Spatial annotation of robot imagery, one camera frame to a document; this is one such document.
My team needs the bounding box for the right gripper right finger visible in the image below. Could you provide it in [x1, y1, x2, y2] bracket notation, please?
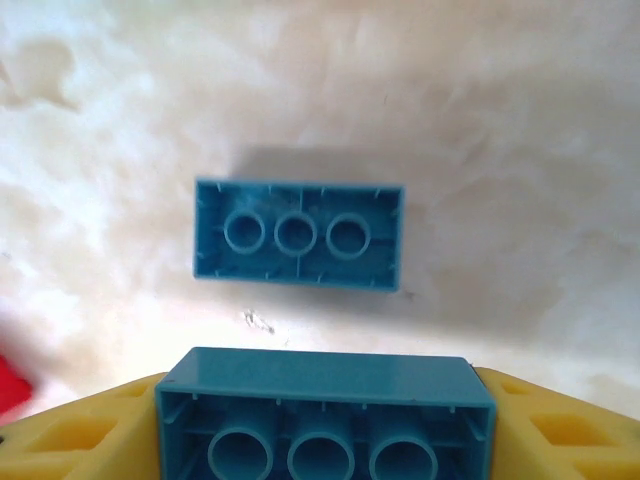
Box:
[473, 366, 640, 480]

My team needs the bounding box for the red lego brick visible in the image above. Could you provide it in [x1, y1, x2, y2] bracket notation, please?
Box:
[0, 352, 34, 419]

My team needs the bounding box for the blue lego brick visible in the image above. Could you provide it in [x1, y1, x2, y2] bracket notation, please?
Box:
[154, 347, 499, 480]
[192, 174, 406, 296]

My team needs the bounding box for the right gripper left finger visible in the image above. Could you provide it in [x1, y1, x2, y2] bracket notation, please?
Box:
[0, 372, 167, 480]

